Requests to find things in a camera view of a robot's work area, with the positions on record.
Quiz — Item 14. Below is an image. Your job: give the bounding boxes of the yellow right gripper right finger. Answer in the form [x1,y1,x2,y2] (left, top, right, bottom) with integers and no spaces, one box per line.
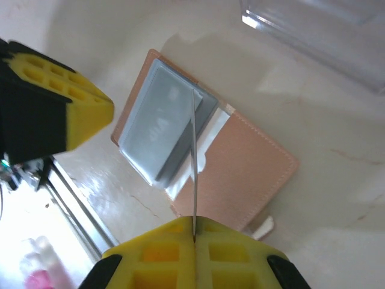
[195,216,312,289]

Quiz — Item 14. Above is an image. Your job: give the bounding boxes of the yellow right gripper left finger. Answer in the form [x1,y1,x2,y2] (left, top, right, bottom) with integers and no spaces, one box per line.
[78,216,197,289]

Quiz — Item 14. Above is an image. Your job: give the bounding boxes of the black credit card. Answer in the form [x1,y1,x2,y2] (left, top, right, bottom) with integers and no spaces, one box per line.
[188,87,204,238]

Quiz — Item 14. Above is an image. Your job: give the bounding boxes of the clear pink pill organiser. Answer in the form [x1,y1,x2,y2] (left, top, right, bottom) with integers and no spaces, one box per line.
[19,236,75,289]

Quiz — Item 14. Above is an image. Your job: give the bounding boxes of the clear plastic box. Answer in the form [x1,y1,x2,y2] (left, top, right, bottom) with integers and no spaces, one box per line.
[239,0,385,96]

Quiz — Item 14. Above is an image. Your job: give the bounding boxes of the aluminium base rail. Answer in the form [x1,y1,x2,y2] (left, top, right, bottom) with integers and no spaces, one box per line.
[45,156,121,263]

